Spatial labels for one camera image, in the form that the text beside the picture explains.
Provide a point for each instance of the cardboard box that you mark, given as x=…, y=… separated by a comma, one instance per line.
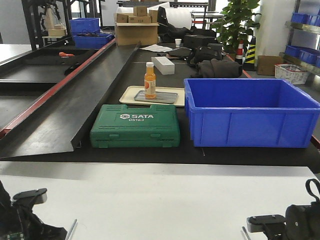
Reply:
x=134, y=33

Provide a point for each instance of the black metal ramp sheet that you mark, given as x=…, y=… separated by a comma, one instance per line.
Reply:
x=57, y=121

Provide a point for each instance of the black bags pile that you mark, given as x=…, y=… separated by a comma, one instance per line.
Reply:
x=203, y=56

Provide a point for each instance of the white paper cup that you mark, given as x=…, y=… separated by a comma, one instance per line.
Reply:
x=178, y=42

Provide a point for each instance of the blue bin far left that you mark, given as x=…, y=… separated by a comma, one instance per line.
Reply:
x=86, y=33

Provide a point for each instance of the small silver metal tray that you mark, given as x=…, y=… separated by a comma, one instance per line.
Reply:
x=161, y=97

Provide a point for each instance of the green potted plant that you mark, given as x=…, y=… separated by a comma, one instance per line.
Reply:
x=237, y=24

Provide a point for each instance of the white mesh basket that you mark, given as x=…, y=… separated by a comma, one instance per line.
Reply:
x=292, y=73

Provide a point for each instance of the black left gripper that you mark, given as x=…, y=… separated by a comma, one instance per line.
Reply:
x=17, y=220

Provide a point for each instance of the green SATA tool case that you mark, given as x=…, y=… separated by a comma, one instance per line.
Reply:
x=120, y=126

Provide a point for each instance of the beige plastic tray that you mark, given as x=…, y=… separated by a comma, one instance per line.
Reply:
x=129, y=94

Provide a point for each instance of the orange handled tool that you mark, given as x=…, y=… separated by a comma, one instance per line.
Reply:
x=64, y=55

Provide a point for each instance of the brown cardboard box floor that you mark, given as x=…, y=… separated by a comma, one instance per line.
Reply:
x=266, y=64

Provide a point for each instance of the striped traffic cone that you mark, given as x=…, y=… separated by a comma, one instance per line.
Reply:
x=250, y=57

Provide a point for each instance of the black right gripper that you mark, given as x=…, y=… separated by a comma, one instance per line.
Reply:
x=301, y=222

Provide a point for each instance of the orange juice bottle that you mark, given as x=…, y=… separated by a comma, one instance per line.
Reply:
x=150, y=81

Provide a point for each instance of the white foam block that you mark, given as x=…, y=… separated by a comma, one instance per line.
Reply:
x=164, y=65

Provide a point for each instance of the large blue plastic bin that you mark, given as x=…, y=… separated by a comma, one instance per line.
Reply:
x=248, y=112

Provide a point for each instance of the black cart with caster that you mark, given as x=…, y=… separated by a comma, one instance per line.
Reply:
x=36, y=10

